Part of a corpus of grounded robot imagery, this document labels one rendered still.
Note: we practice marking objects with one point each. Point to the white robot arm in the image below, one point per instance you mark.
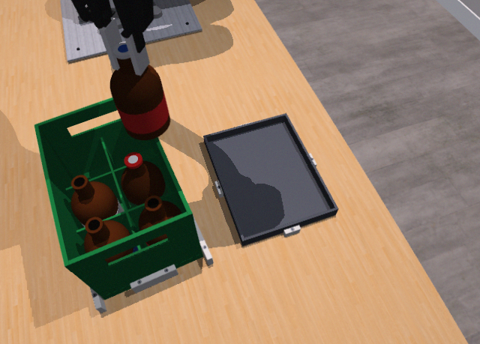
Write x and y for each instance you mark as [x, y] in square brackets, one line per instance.
[157, 13]

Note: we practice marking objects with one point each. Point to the green bottle crate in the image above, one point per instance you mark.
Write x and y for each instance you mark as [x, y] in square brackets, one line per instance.
[98, 154]

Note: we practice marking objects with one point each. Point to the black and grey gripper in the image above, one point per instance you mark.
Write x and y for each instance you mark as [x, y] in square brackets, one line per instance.
[135, 17]

